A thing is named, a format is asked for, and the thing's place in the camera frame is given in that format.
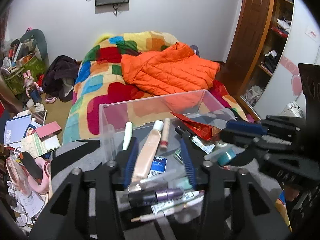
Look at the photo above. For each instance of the white wardrobe sliding door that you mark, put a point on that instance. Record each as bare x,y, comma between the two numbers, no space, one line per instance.
297,42

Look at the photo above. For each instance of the black handheld tool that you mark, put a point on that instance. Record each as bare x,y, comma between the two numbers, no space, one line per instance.
31,166

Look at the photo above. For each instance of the beige cosmetic pencil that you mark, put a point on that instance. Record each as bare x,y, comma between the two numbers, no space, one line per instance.
160,213

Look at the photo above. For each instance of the wooden door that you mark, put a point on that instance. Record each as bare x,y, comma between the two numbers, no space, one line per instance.
247,37

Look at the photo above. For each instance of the pale green booklet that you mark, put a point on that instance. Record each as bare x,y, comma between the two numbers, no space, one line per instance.
40,145

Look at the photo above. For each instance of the pink book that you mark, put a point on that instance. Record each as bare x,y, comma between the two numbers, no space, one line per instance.
48,130

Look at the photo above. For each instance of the pink bunny figurine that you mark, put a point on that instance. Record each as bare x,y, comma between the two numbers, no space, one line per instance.
32,87

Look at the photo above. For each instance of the white tape roll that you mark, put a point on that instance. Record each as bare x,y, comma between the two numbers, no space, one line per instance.
221,143

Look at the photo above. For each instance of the teal tape roll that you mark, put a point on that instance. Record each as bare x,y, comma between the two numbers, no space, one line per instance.
225,158

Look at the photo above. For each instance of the wooden shelf unit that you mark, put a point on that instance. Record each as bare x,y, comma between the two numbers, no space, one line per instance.
280,47

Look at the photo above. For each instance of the dark purple spray bottle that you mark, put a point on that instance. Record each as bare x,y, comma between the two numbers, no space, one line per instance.
155,196

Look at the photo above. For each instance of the pink hand figurine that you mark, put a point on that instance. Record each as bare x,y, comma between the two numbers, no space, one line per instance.
16,175

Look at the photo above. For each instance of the white sewing machine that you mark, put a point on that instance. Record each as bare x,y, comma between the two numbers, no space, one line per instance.
292,110

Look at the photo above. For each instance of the dark clothes pile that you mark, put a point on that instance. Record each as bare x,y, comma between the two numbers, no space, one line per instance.
60,77

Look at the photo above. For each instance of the clear plastic storage box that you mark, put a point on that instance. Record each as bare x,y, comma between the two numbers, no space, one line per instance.
120,110

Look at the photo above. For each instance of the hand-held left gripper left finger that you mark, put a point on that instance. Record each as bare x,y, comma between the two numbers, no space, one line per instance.
131,160

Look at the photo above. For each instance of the beige tube red band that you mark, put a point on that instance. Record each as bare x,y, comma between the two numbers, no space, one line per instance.
165,135

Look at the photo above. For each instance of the colourful patchwork blanket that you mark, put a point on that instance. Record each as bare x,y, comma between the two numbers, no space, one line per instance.
105,80

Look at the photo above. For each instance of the white shoes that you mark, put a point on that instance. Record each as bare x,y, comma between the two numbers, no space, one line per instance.
253,95

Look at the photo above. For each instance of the pink headphones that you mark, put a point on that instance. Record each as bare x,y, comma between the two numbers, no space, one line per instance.
43,180

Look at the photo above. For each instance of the beige cream tube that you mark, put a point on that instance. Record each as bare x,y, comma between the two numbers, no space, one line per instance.
147,152

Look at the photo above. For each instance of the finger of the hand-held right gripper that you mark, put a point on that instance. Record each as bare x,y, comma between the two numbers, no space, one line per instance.
246,128
247,152

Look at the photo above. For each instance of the small blue box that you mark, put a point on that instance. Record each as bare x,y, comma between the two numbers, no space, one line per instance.
158,166

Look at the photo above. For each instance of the white marker pen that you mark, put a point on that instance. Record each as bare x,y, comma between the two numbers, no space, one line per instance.
193,194

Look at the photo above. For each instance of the small pale case black dots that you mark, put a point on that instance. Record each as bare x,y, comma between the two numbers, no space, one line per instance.
178,156

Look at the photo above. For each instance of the orange puffer jacket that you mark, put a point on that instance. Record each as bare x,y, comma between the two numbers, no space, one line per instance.
170,70

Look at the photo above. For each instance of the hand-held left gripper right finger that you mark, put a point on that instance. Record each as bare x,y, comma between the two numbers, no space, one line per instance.
188,165

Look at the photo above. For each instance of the pale green tube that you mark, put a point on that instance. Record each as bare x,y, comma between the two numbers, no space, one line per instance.
127,135

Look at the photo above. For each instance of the white paper sheets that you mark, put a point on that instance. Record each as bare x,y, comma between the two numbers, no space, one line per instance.
30,205

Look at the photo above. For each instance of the green bag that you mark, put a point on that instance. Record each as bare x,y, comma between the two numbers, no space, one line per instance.
27,72

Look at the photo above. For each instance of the red foil packet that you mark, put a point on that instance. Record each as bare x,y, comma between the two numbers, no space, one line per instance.
200,130

